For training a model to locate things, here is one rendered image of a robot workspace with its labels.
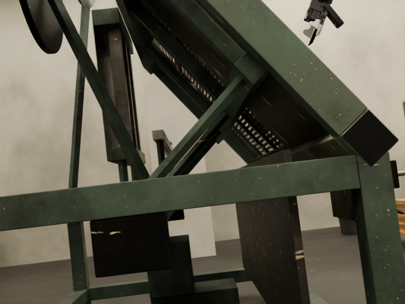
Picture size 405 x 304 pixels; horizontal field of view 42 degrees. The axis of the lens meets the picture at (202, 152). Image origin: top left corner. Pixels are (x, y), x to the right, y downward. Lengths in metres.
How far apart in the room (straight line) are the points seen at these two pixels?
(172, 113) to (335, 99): 4.40
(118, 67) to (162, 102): 2.77
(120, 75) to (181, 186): 1.72
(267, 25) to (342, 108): 0.30
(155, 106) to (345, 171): 4.47
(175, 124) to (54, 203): 4.38
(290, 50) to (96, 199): 0.65
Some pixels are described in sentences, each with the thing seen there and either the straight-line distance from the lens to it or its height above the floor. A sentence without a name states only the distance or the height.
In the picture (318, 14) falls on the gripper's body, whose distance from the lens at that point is 2.38.
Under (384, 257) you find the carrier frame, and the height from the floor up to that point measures 0.51.
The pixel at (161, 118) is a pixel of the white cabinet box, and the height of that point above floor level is 1.54.
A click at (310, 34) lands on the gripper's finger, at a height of 1.37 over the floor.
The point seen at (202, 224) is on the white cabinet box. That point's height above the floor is 0.35.
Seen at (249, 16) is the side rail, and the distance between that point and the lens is 1.47.
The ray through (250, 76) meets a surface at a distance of 1.48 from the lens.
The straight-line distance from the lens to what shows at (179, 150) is 1.49.
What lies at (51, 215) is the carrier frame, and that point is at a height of 0.72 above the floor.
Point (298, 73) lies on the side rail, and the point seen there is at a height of 1.02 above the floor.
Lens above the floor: 0.76
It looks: 4 degrees up
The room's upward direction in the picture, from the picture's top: 7 degrees counter-clockwise
